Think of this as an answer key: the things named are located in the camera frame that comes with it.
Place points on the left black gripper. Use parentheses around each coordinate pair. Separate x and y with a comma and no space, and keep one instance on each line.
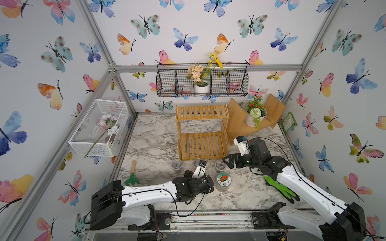
(188,176)

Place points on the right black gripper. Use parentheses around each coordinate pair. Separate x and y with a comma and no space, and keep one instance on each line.
(237,156)

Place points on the purple seed plastic jar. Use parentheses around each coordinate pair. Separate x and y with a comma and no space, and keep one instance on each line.
(177,165)

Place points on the red seed plastic jar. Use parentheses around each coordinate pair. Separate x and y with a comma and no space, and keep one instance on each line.
(196,162)

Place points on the dark seed plastic jar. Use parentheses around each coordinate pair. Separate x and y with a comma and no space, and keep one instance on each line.
(220,166)

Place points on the tomato lid jar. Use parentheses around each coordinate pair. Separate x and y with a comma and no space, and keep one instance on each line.
(222,181)

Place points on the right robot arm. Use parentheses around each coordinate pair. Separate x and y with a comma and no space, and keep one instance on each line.
(334,220)

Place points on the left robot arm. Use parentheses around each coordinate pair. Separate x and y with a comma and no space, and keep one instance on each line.
(135,204)

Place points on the bamboo two-tier shelf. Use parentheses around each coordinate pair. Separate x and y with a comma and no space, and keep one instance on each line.
(203,145)

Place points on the wooden angled plant stand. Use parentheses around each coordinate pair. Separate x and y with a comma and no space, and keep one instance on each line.
(240,123)

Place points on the potted red white flowers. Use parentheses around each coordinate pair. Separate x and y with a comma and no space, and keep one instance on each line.
(255,112)

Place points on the green framed small sign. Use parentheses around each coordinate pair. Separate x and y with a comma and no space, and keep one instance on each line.
(288,123)

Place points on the green black work glove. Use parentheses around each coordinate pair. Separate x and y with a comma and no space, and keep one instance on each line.
(282,189)

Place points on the white pot peach flowers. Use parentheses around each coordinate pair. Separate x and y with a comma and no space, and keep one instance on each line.
(198,75)

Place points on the pink artificial flower stem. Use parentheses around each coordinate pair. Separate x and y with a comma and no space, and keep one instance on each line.
(109,124)

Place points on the yellow artificial flower sprig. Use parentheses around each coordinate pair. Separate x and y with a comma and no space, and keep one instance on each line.
(214,61)

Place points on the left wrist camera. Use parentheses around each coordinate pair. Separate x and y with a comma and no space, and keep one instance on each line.
(200,169)

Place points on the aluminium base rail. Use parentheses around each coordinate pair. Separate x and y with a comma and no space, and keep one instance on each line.
(200,221)

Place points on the black wire wall basket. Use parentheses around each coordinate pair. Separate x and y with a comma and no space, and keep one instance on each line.
(179,80)

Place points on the white mesh wall basket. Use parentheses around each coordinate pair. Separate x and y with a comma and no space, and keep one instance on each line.
(89,130)

